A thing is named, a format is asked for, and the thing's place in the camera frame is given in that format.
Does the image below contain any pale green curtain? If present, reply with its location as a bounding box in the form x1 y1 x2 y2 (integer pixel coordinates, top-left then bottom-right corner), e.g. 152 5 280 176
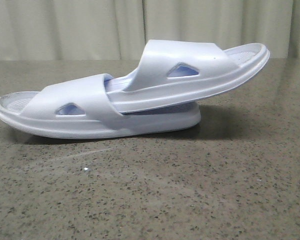
0 0 300 61

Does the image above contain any light blue slipper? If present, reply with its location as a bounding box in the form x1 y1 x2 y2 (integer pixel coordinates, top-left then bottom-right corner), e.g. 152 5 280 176
104 40 270 113
0 73 201 139

